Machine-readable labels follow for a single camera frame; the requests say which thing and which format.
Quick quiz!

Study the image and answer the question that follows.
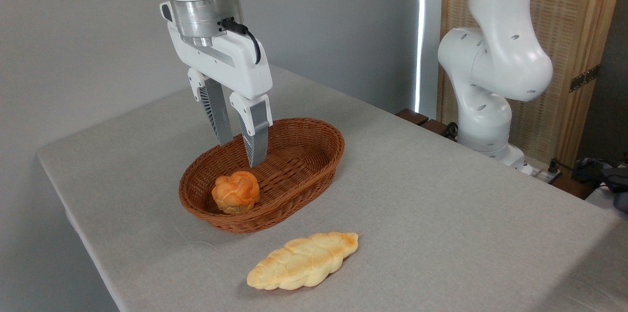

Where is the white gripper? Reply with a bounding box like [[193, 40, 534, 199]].
[[167, 23, 273, 168]]

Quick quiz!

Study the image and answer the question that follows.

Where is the round orange knotted bread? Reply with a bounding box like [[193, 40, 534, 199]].
[[211, 171, 261, 215]]

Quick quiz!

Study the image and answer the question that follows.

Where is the long braided pale bread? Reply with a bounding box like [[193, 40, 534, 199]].
[[246, 232, 360, 291]]

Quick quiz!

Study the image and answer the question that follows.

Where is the brown oval wicker basket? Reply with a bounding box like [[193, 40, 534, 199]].
[[179, 117, 345, 234]]

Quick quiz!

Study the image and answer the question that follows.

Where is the grey tablecloth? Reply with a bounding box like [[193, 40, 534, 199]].
[[37, 64, 625, 312]]

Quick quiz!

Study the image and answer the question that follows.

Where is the white power strip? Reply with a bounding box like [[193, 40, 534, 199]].
[[519, 164, 563, 185]]

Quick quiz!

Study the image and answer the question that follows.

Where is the dark metal screen hinge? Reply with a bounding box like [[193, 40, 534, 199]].
[[569, 64, 601, 93]]

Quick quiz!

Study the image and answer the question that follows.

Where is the rattan wooden folding screen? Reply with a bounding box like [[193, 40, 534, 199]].
[[436, 0, 628, 168]]

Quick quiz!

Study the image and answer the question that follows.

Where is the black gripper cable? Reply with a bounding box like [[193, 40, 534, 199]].
[[221, 18, 262, 65]]

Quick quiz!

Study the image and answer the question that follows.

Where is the black cable bundle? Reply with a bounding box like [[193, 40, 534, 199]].
[[547, 156, 628, 213]]

